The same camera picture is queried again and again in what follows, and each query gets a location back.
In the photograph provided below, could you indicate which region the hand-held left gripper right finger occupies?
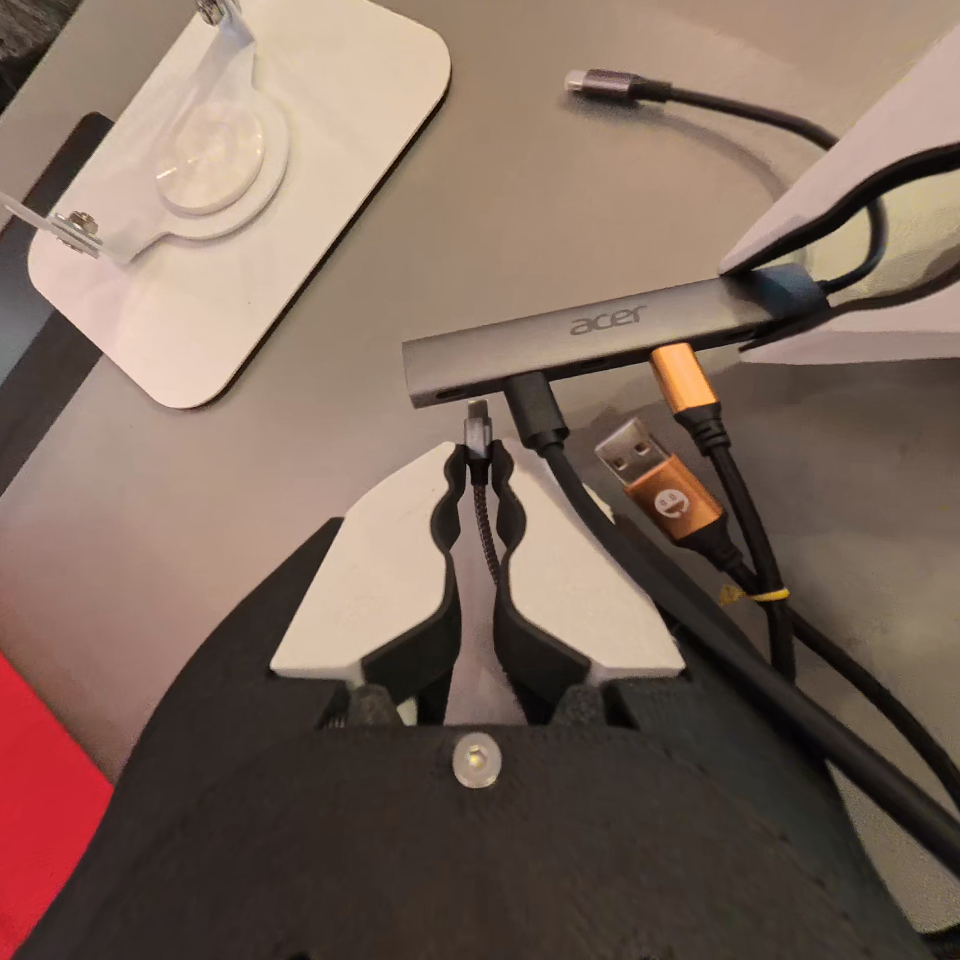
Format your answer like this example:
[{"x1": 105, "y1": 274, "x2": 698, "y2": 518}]
[{"x1": 491, "y1": 437, "x2": 687, "y2": 696}]

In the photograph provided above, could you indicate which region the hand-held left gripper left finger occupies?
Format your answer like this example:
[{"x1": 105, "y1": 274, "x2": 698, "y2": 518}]
[{"x1": 268, "y1": 441, "x2": 462, "y2": 696}]

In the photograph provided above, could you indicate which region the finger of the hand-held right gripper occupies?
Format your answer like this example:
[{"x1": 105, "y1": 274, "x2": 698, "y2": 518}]
[
  {"x1": 738, "y1": 255, "x2": 960, "y2": 370},
  {"x1": 718, "y1": 26, "x2": 960, "y2": 275}
]

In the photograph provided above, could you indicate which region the black cable with orange plugs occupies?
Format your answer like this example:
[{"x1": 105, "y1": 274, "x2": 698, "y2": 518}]
[{"x1": 594, "y1": 343, "x2": 960, "y2": 830}]

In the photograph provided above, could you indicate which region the black hub cable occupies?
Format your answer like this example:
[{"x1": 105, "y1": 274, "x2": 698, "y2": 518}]
[{"x1": 564, "y1": 67, "x2": 891, "y2": 316}]

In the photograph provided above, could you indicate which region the grey braided cable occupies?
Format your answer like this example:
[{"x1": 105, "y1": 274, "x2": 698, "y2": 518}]
[{"x1": 462, "y1": 397, "x2": 502, "y2": 588}]

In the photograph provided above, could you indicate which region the black usb cable with strap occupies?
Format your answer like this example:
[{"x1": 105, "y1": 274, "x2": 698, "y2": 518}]
[{"x1": 502, "y1": 369, "x2": 960, "y2": 879}]

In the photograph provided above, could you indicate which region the grey usb hub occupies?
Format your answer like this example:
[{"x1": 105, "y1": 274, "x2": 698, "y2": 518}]
[{"x1": 402, "y1": 276, "x2": 789, "y2": 410}]

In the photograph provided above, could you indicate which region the red plastic bin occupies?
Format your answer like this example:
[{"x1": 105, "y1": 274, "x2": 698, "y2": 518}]
[{"x1": 0, "y1": 651, "x2": 115, "y2": 960}]

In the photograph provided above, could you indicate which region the white stand base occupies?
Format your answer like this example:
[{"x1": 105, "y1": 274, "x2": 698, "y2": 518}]
[{"x1": 27, "y1": 0, "x2": 453, "y2": 410}]

